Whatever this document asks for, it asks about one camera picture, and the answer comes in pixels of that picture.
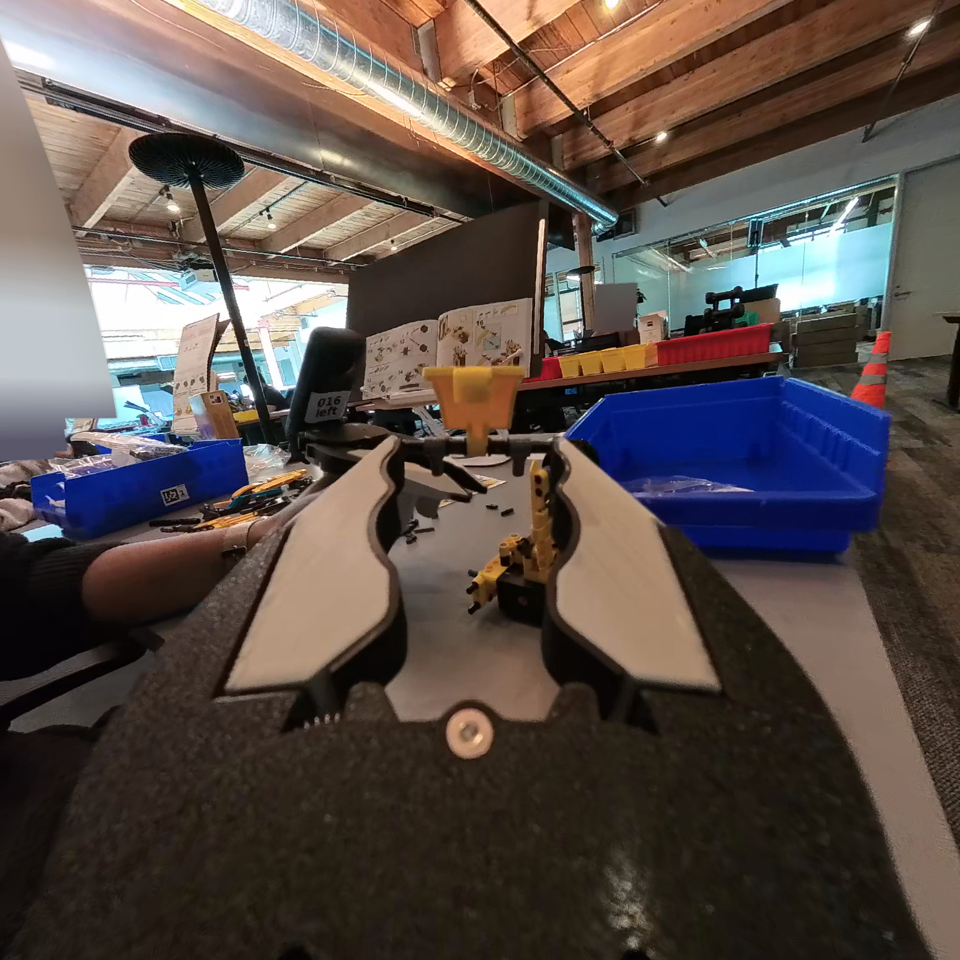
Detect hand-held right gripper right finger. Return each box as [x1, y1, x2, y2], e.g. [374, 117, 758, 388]
[541, 437, 723, 723]

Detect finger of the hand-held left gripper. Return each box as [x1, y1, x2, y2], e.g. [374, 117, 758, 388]
[401, 450, 490, 503]

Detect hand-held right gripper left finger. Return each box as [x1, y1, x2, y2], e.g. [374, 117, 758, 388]
[217, 435, 410, 723]

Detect yellow toy brick assembly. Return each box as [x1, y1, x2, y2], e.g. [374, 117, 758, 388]
[397, 365, 595, 628]

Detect person's left forearm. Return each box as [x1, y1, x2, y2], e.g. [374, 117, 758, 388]
[0, 521, 235, 680]

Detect person's left hand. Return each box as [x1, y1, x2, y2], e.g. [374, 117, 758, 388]
[247, 504, 310, 549]

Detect scattered black toy pins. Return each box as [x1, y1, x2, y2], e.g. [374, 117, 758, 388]
[399, 501, 520, 546]

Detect open building instruction booklet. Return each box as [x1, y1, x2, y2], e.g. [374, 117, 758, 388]
[361, 297, 534, 400]

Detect brown cardboard box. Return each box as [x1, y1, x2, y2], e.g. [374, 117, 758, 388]
[187, 390, 243, 441]

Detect standing instruction sheet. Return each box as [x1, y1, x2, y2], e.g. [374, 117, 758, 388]
[172, 312, 232, 415]

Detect blue plastic bin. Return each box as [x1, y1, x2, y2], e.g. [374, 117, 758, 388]
[660, 523, 858, 561]
[564, 375, 894, 535]

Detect black desk divider panel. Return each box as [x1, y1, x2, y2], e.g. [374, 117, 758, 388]
[345, 200, 554, 363]

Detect black floor lamp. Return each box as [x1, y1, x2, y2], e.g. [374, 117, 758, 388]
[128, 132, 280, 445]

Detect row of yellow bins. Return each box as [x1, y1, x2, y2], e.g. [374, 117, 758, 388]
[558, 344, 659, 378]

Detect blue bin with tag sticker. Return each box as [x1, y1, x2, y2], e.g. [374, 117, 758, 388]
[30, 438, 250, 541]

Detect clear plastic bags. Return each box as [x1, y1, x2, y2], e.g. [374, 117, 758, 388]
[66, 429, 190, 460]

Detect red plastic bin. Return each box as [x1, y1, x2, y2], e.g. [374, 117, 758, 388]
[654, 323, 774, 368]

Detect black machine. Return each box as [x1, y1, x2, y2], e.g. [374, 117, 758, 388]
[684, 284, 781, 336]

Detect stack of cardboard boxes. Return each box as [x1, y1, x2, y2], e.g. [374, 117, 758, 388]
[780, 302, 873, 369]

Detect orange traffic cone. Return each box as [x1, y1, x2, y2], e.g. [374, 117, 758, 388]
[849, 330, 894, 411]

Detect grey door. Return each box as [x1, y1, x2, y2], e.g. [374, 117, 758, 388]
[895, 166, 960, 411]

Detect silver ventilation duct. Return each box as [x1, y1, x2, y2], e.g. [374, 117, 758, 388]
[187, 0, 621, 231]

